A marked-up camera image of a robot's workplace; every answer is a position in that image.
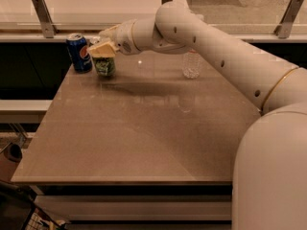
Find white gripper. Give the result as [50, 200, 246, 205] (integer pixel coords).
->
[87, 20, 140, 58]

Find green soda can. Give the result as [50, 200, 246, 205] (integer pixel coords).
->
[89, 35, 117, 79]

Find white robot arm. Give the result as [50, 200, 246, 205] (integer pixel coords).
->
[88, 2, 307, 230]

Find blue pepsi can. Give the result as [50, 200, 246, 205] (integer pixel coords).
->
[66, 33, 92, 73]

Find clear plastic water bottle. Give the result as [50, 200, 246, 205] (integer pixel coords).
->
[182, 50, 201, 80]

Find brown cylinder bin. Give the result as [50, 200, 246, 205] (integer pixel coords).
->
[0, 142, 22, 181]

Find left metal railing bracket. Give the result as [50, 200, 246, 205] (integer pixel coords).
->
[32, 0, 57, 38]

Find right metal railing bracket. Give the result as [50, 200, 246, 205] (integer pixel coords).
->
[273, 0, 304, 39]

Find black wire basket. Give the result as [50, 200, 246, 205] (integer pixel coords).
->
[0, 181, 67, 230]

